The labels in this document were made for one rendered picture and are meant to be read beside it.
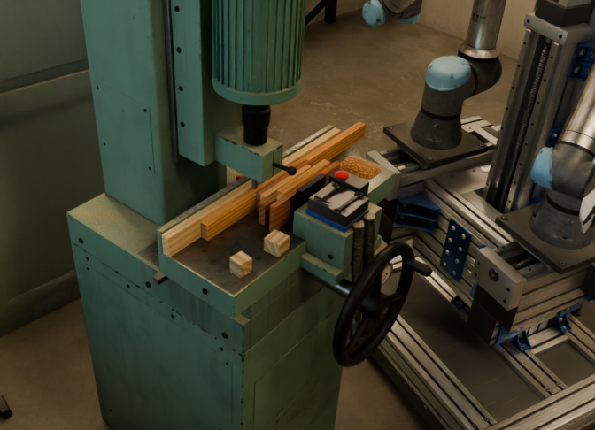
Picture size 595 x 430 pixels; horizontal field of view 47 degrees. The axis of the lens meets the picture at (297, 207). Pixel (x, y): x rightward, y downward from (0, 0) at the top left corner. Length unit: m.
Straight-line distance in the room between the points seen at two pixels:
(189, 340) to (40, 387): 0.93
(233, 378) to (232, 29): 0.75
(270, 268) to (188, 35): 0.49
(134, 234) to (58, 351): 0.95
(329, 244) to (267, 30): 0.45
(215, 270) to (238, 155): 0.25
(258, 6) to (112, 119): 0.52
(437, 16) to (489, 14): 3.21
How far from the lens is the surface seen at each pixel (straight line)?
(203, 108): 1.43
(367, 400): 2.34
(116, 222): 1.69
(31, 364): 2.50
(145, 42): 1.42
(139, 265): 1.59
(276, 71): 1.29
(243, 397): 1.58
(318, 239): 1.43
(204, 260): 1.40
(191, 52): 1.39
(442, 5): 5.16
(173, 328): 1.61
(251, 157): 1.43
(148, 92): 1.47
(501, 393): 2.19
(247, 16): 1.25
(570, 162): 1.39
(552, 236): 1.73
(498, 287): 1.72
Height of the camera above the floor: 1.81
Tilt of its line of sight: 36 degrees down
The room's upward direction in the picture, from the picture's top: 4 degrees clockwise
